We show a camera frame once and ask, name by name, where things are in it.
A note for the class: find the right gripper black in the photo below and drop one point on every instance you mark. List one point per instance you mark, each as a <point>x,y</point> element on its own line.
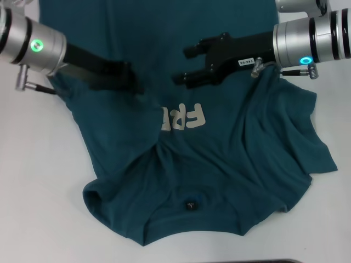
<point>241,50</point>

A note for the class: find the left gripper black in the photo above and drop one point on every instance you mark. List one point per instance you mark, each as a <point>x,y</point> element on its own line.
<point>104,74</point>

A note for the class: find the teal blue printed t-shirt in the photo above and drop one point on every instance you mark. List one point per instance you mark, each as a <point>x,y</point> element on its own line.
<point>123,150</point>

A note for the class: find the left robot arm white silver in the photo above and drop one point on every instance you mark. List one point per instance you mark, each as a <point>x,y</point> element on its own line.
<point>41,46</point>

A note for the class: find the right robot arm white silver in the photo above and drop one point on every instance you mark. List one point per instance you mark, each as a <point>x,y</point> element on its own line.
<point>293,43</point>

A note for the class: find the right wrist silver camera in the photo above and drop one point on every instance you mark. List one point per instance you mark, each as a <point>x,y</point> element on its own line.
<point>296,5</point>

